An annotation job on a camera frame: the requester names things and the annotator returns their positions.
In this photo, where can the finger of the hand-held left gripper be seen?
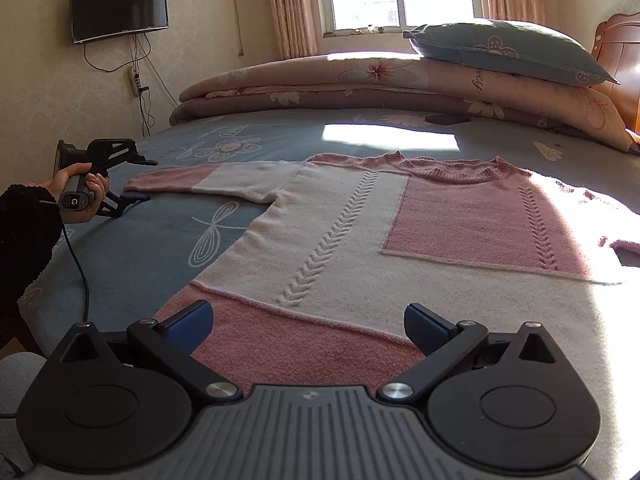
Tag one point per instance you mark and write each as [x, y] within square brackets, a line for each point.
[137, 161]
[135, 197]

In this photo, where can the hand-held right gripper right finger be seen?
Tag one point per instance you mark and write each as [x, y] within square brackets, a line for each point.
[427, 327]

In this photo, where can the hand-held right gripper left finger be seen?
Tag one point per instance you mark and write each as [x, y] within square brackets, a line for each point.
[192, 327]

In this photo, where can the pink and white knit sweater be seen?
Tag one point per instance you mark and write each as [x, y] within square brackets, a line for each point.
[350, 240]

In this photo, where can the person's left hand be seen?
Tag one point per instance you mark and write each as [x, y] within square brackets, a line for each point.
[60, 180]

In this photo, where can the white power strip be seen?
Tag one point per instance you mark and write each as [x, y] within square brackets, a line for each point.
[135, 81]

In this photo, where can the folded pink floral quilt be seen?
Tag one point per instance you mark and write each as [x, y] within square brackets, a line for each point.
[310, 80]

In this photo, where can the black smartphone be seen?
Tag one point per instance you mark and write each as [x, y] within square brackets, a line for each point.
[447, 119]

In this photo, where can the blue floral pillow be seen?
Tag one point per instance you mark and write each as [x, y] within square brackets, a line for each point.
[500, 50]

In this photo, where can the wooden headboard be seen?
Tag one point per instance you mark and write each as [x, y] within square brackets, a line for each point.
[620, 50]

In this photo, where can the wall-mounted black television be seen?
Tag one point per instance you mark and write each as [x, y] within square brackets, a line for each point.
[119, 9]

